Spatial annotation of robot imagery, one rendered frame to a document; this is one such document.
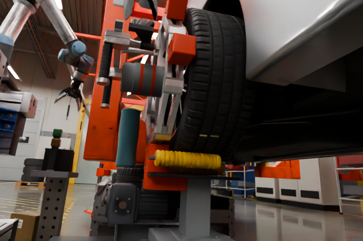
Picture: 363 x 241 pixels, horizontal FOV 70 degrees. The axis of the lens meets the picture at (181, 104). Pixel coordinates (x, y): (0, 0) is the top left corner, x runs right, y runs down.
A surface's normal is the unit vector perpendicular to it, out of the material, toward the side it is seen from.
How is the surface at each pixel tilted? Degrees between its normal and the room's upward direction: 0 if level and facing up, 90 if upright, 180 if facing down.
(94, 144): 90
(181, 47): 90
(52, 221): 90
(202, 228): 90
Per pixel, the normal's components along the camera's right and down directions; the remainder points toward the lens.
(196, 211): 0.26, -0.26
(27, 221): -0.34, -0.28
